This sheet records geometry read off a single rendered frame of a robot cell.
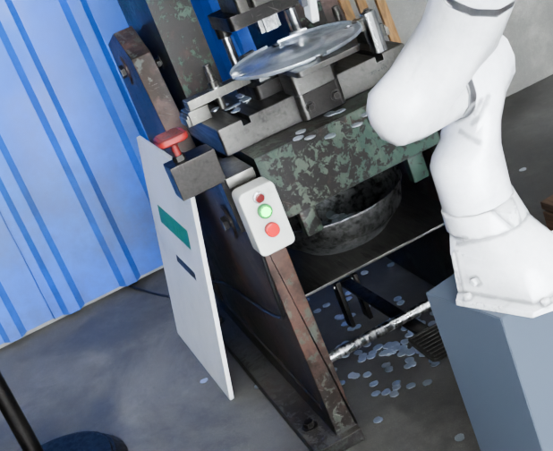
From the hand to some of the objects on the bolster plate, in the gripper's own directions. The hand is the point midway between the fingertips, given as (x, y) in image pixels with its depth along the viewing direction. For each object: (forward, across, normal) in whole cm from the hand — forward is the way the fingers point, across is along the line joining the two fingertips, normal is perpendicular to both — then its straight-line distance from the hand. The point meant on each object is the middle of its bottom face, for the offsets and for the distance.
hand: (310, 3), depth 181 cm
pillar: (+30, -8, +27) cm, 41 cm away
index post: (+24, +18, +8) cm, 32 cm away
